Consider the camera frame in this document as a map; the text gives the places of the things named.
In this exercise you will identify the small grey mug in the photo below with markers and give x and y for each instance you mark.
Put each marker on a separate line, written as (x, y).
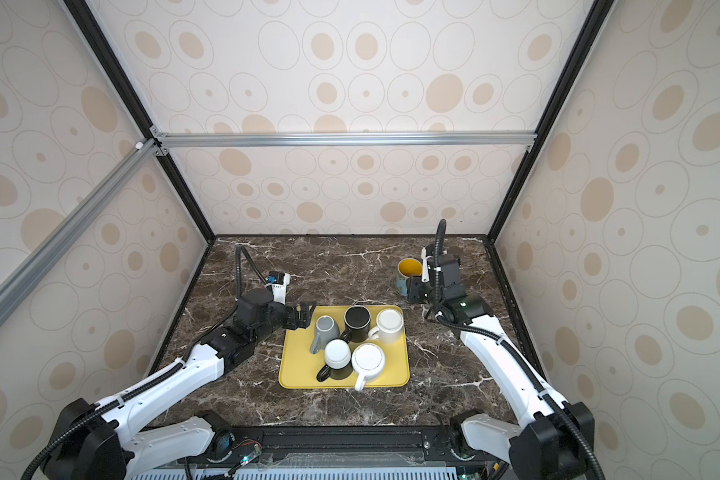
(325, 330)

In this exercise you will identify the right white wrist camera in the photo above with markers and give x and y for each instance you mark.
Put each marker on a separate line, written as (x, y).
(429, 264)

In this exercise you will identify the black mug white base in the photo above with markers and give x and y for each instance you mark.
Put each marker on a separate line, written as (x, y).
(337, 356)

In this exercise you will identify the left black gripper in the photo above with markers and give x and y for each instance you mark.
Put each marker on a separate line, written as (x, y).
(304, 316)

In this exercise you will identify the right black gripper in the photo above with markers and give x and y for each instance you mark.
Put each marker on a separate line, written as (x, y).
(414, 285)

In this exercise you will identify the blue mug yellow inside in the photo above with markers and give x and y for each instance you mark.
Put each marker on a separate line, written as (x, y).
(406, 268)

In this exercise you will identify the cream white mug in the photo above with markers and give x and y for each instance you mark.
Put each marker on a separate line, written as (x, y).
(389, 327)

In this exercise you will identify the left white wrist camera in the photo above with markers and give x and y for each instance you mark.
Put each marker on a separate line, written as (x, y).
(277, 282)

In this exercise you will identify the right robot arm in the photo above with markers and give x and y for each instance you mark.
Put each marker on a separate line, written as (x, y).
(510, 384)

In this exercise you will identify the white mug upside down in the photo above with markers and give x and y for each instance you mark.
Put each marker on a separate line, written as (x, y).
(368, 362)

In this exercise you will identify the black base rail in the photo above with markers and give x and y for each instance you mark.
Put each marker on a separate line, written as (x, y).
(338, 446)

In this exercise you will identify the black mug upside down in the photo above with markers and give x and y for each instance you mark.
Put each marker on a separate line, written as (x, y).
(357, 320)

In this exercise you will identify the horizontal aluminium rail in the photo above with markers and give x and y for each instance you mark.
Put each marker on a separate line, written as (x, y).
(362, 139)

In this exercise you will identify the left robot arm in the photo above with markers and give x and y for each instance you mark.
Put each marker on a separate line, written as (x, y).
(168, 390)

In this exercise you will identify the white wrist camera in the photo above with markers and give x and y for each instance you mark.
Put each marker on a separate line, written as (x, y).
(277, 282)
(429, 264)

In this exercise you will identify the left slanted aluminium rail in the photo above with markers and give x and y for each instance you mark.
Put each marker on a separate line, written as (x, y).
(28, 275)

